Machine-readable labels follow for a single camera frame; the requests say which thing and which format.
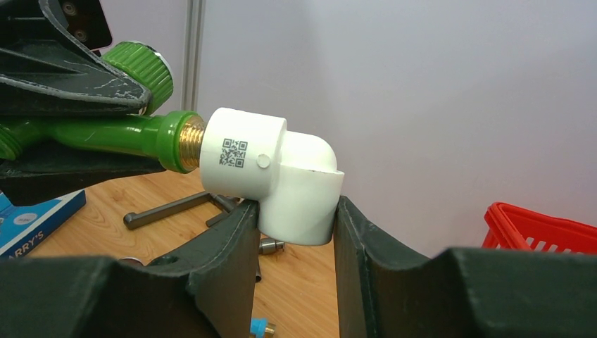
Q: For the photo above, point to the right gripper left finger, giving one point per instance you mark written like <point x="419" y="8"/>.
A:
<point x="204" y="288"/>

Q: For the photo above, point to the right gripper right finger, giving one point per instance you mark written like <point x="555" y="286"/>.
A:
<point x="387" y="289"/>

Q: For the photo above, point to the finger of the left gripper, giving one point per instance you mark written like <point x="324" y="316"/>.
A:
<point x="50" y="170"/>

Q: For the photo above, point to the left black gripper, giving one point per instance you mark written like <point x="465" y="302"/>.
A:
<point x="50" y="65"/>

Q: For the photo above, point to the green plastic faucet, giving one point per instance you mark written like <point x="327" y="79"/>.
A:
<point x="174" y="140"/>

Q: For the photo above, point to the red plastic shopping basket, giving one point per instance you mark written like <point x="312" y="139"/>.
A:
<point x="514" y="227"/>

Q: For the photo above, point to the white plastic elbow fitting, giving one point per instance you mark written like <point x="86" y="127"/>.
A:
<point x="293" y="176"/>

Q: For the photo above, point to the long grey faucet white elbow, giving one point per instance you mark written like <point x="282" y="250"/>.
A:
<point x="226" y="204"/>

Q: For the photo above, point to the blue white faucet box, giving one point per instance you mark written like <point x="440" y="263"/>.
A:
<point x="25" y="227"/>

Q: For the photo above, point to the brown plastic faucet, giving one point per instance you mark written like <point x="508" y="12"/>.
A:
<point x="270" y="246"/>

